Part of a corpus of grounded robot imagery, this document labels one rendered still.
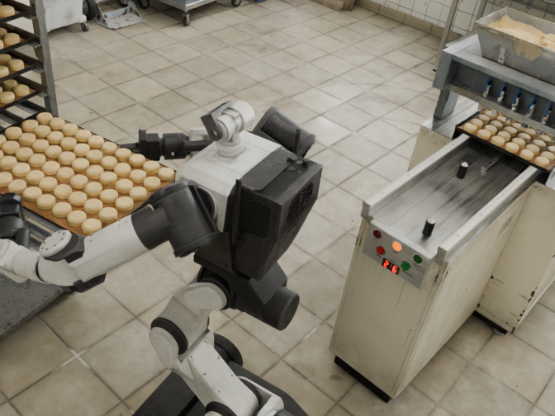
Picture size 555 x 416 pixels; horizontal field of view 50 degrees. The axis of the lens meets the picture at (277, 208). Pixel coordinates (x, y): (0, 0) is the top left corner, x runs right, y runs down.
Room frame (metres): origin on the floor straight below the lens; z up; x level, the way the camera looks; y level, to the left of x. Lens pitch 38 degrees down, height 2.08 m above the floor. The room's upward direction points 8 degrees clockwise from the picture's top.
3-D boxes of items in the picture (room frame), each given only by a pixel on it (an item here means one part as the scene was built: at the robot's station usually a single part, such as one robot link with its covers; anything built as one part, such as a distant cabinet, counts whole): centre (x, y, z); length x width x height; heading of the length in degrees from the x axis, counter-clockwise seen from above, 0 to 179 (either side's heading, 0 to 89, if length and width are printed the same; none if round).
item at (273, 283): (1.16, 0.05, 0.89); 0.28 x 0.13 x 0.18; 65
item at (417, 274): (1.50, -0.42, 0.77); 0.24 x 0.04 x 0.14; 53
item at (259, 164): (1.17, 0.08, 1.15); 0.34 x 0.30 x 0.36; 154
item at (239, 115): (1.21, 0.13, 1.35); 0.10 x 0.07 x 0.09; 154
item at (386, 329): (1.79, -0.64, 0.45); 0.70 x 0.34 x 0.90; 143
